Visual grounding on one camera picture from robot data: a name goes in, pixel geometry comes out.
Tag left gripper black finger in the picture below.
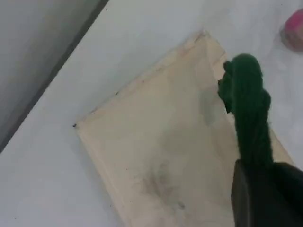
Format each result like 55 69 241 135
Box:
232 159 303 227

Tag white canvas handbag green handles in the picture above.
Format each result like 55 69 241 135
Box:
72 29 295 227

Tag pink peach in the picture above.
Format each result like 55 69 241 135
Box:
280 9 303 52

